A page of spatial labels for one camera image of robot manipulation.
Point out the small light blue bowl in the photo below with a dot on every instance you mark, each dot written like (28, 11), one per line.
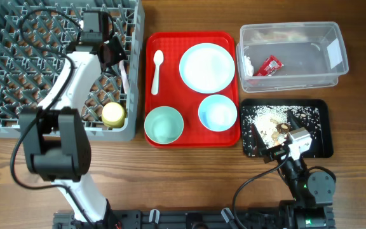
(217, 113)

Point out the red plastic tray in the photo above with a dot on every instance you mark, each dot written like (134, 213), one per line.
(175, 93)

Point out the white plastic fork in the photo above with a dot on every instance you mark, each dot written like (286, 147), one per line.
(124, 77)

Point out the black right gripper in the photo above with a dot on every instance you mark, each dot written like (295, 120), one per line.
(259, 147)

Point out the grey dishwasher rack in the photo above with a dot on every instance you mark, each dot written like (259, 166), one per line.
(33, 33)

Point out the yellow plastic cup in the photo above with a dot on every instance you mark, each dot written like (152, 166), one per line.
(113, 115)

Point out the clear plastic waste bin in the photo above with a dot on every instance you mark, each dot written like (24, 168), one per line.
(313, 55)

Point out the large light blue plate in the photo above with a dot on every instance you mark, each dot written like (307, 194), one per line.
(207, 68)

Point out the green bowl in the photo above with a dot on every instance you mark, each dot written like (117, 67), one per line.
(163, 125)

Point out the white plastic spoon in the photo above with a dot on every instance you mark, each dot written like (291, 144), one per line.
(158, 60)

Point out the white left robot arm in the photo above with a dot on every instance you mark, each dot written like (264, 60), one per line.
(55, 142)

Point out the red sauce packet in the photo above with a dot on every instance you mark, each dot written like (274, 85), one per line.
(269, 66)

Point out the food scraps and rice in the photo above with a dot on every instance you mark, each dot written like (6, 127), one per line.
(273, 125)

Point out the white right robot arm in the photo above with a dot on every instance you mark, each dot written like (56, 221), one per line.
(312, 188)

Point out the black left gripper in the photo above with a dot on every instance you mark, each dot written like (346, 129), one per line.
(122, 55)

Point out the black waste tray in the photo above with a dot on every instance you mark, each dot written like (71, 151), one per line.
(317, 103)

